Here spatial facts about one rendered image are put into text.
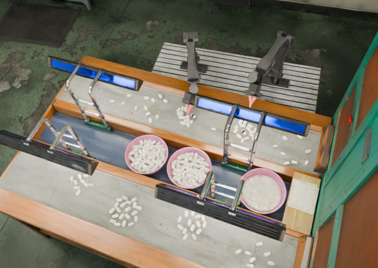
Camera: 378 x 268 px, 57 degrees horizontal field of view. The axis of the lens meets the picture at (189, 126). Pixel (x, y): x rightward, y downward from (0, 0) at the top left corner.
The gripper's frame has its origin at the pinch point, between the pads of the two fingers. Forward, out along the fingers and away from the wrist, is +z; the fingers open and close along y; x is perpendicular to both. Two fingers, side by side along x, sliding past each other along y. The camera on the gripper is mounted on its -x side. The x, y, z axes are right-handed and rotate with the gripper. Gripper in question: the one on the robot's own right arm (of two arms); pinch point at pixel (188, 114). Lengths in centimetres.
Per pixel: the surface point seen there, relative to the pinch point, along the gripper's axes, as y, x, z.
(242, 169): 44, -12, 22
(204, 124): 12.5, -0.4, 3.8
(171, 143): -2.9, -11.4, 19.0
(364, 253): 91, -111, 7
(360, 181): 89, -88, -8
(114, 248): -7, -59, 70
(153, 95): -28.9, 6.6, -5.1
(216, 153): 27.0, -13.9, 16.3
